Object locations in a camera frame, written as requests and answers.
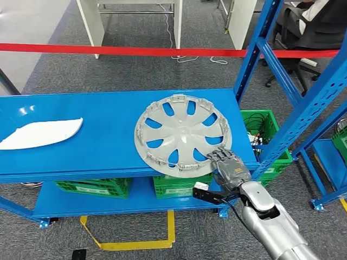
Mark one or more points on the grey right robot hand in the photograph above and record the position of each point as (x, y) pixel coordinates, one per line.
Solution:
(230, 172)

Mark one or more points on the grey plastic hubcap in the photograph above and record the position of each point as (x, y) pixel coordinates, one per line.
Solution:
(184, 134)

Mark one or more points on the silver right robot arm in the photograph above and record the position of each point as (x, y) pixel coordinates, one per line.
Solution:
(271, 222)

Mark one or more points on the blue metal shelf rack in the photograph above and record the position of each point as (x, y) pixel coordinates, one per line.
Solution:
(108, 136)
(328, 161)

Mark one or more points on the white curved plastic part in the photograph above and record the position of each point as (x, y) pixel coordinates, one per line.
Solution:
(40, 134)

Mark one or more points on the yellow floor tape outline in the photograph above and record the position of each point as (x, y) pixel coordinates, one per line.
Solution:
(135, 245)

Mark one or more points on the white table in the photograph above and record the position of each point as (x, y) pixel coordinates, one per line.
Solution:
(241, 21)
(92, 25)

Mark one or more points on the black office chair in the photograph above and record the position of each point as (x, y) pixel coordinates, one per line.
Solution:
(298, 32)

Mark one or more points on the red barrier belt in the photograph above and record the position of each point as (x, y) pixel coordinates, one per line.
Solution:
(108, 49)

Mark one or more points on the black robot foot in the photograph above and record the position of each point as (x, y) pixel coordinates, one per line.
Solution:
(79, 255)

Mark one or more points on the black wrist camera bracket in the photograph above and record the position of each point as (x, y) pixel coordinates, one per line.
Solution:
(211, 196)

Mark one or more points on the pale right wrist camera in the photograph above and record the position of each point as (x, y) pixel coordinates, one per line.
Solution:
(201, 186)

